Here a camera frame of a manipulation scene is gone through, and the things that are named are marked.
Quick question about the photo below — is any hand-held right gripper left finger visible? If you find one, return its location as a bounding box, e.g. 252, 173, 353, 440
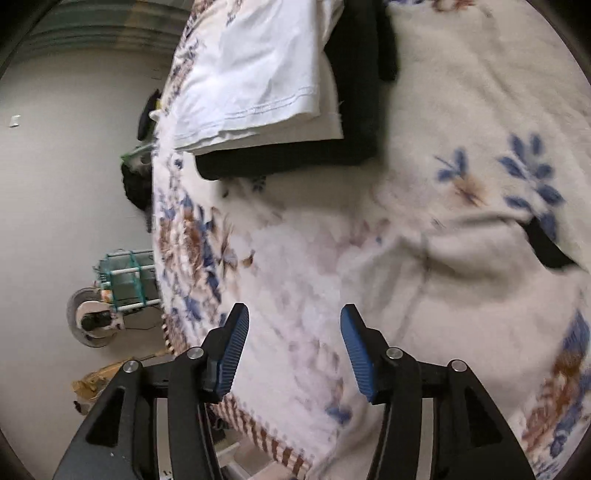
53, 302, 251, 480

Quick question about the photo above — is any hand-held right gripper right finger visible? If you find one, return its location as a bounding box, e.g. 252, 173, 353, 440
340, 304, 536, 480

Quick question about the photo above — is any beige long-sleeve shirt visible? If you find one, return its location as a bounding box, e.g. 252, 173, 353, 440
369, 203, 591, 444

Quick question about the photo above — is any dark clothes pile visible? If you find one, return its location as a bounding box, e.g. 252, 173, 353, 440
121, 157, 155, 232

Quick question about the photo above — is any teal white rack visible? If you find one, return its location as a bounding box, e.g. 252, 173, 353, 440
98, 249, 160, 312

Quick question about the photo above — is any grey floor fan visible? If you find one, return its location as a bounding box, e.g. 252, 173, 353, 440
67, 287, 126, 347

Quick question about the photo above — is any black folded garment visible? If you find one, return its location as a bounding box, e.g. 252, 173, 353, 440
196, 0, 400, 182

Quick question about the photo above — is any floral plush blanket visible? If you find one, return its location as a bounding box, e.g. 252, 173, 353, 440
150, 0, 591, 480

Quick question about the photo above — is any white folded shirt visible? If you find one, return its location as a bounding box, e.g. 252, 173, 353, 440
174, 0, 345, 155

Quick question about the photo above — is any grey-blue striped curtain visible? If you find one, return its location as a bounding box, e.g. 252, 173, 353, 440
14, 0, 195, 56

